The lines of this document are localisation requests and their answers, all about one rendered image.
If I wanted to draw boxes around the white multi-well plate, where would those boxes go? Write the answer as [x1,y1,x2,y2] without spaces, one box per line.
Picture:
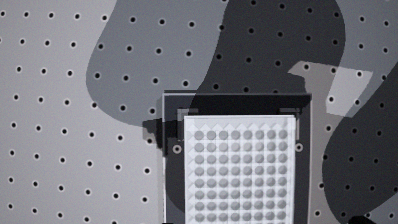
[184,115,296,224]

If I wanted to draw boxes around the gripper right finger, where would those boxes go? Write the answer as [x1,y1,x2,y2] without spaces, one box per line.
[348,216,376,224]

